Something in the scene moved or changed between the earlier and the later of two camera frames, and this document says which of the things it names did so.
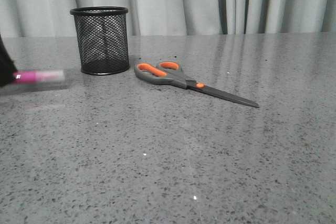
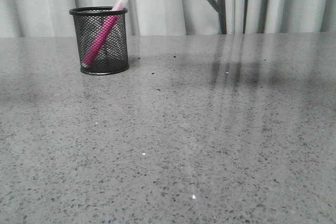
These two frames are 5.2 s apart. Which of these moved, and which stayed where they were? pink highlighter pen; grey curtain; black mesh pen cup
Moved: pink highlighter pen
Stayed: grey curtain; black mesh pen cup
